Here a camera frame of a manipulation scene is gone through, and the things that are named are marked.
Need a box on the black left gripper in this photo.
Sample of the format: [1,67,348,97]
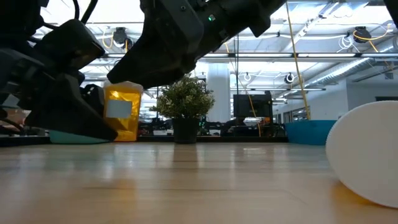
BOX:
[0,49,118,141]

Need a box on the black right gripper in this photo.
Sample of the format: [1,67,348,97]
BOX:
[107,0,287,90]

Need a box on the large amber pill bottle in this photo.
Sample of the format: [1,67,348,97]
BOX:
[103,80,144,142]
[325,100,398,208]

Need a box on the teal plastic bin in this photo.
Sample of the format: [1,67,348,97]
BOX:
[49,129,110,145]

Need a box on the blue plastic bin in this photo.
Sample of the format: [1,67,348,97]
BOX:
[284,119,338,146]

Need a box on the artificial plant in black pot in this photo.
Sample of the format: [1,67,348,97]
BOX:
[150,73,216,144]

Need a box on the white pillar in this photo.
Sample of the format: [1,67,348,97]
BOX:
[206,62,231,124]

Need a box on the black monitor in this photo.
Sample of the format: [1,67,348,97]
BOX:
[233,93,274,119]

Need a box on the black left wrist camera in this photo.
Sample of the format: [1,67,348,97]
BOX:
[33,18,106,72]

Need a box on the black hanging cable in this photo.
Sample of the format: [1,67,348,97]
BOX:
[234,34,240,94]

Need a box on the black left camera cable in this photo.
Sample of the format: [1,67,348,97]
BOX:
[72,0,99,26]

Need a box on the black aluminium table frame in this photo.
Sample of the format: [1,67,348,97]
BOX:
[0,136,290,147]

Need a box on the thin orange hanging cord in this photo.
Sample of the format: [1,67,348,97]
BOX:
[223,42,262,138]

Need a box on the yellow hanging cable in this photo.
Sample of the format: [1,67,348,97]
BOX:
[285,1,312,121]

